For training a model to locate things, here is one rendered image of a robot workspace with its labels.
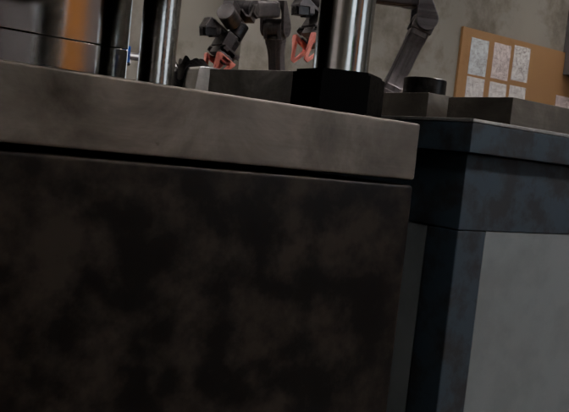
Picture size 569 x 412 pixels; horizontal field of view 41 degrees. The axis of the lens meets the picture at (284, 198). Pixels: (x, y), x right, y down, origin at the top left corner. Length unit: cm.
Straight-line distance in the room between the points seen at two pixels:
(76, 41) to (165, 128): 59
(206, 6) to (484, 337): 426
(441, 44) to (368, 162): 553
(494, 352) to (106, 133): 58
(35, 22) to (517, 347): 81
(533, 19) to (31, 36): 618
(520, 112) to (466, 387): 46
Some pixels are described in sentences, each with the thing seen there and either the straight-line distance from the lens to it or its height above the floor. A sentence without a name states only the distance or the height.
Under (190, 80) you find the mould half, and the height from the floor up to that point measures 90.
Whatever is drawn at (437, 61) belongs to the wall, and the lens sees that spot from 624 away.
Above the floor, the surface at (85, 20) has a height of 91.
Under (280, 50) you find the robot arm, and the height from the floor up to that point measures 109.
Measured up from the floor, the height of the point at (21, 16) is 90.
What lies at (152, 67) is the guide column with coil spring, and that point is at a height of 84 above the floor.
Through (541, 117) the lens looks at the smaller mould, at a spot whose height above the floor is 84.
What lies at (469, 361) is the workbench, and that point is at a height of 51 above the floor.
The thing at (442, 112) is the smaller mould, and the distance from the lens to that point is 137.
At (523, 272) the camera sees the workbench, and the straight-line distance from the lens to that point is 101.
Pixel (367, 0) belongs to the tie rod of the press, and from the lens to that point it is 81.
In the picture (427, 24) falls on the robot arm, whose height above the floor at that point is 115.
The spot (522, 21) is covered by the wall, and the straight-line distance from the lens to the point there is 699.
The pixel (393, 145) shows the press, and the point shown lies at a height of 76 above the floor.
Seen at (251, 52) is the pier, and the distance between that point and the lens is 490.
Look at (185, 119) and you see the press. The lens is 64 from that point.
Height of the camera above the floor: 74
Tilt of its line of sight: 3 degrees down
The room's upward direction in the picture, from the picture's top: 6 degrees clockwise
